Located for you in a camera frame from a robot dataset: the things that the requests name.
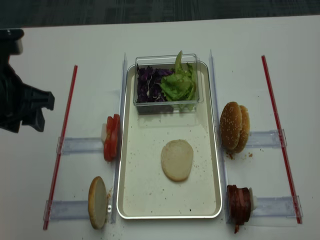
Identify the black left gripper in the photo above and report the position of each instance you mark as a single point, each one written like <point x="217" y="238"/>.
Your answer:
<point x="20" y="104"/>

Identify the bun bottom half slice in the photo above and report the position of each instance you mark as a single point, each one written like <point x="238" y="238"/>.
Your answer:
<point x="177" y="159"/>

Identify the white tomato pusher block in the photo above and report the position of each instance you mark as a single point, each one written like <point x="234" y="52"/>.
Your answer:
<point x="103" y="132"/>

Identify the tomato slices stack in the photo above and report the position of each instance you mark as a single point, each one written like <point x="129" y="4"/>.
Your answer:
<point x="111" y="141"/>

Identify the green lettuce leaves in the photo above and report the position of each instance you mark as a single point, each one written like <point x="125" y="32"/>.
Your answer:
<point x="181" y="85"/>

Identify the meat patty slices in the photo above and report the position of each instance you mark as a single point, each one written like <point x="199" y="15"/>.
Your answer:
<point x="239" y="205"/>

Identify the remaining left bun half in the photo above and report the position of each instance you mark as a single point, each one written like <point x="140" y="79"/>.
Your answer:
<point x="97" y="203"/>

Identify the purple cabbage leaves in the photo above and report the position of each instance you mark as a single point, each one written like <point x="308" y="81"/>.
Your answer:
<point x="149" y="84"/>

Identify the clear plastic salad container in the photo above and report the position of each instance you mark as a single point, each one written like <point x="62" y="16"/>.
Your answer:
<point x="168" y="62"/>

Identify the white metal tray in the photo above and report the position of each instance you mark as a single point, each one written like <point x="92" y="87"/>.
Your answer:
<point x="144" y="191"/>

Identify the sesame bun top front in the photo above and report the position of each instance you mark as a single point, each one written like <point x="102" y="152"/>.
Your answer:
<point x="230" y="125"/>

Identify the bun top rear piece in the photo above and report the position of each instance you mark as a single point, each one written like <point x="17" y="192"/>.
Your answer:
<point x="245" y="131"/>

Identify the white patty pusher block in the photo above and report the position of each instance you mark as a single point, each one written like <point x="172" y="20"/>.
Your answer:
<point x="253" y="200"/>

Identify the left red straw rail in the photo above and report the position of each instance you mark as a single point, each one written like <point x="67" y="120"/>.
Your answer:
<point x="58" y="156"/>

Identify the red straw rail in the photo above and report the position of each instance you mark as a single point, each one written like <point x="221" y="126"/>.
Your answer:
<point x="299" y="217"/>
<point x="58" y="156"/>

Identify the clear left rear cross rail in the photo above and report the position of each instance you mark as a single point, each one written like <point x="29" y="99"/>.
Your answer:
<point x="79" y="145"/>

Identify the clear cross rail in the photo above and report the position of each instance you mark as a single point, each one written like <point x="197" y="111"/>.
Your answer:
<point x="79" y="145"/>
<point x="275" y="207"/>
<point x="58" y="210"/>
<point x="267" y="139"/>

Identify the clear left front cross rail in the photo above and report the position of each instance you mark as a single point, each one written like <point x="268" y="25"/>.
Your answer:
<point x="58" y="210"/>

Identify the clear left long rail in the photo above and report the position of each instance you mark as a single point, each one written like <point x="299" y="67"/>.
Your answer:
<point x="119" y="150"/>

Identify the clear right rear cross rail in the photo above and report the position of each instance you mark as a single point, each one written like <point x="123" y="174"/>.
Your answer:
<point x="267" y="139"/>

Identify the right red straw rail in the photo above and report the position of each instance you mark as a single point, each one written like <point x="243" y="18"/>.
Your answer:
<point x="299" y="217"/>

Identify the clear right front cross rail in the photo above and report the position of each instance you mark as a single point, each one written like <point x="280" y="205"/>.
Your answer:
<point x="275" y="207"/>

